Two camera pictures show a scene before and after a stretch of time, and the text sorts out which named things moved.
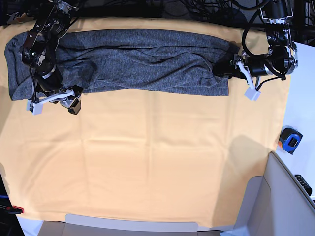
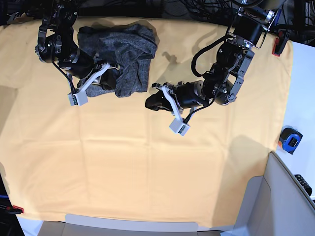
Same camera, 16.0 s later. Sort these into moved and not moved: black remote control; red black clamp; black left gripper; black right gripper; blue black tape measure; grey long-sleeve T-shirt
Moved: grey long-sleeve T-shirt; black right gripper; black left gripper
Not moved: red black clamp; blue black tape measure; black remote control
